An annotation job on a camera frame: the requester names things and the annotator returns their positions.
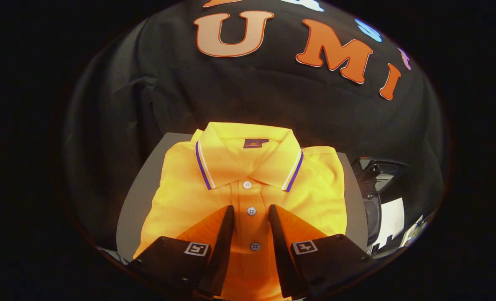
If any white paper sheet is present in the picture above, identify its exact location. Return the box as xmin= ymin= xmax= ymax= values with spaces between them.
xmin=376 ymin=197 xmax=405 ymax=249

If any yellow polo shirt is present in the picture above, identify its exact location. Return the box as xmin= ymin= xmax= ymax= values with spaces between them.
xmin=133 ymin=122 xmax=348 ymax=301

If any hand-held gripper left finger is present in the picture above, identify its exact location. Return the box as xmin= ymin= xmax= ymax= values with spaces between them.
xmin=127 ymin=205 xmax=235 ymax=299

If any grey washing machine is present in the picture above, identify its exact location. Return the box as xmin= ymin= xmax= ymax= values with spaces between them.
xmin=352 ymin=157 xmax=407 ymax=255

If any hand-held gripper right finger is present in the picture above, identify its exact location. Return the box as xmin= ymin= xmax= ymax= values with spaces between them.
xmin=268 ymin=204 xmax=374 ymax=301

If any dark glass washing machine lid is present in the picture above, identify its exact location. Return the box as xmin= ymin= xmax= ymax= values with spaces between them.
xmin=353 ymin=158 xmax=407 ymax=195

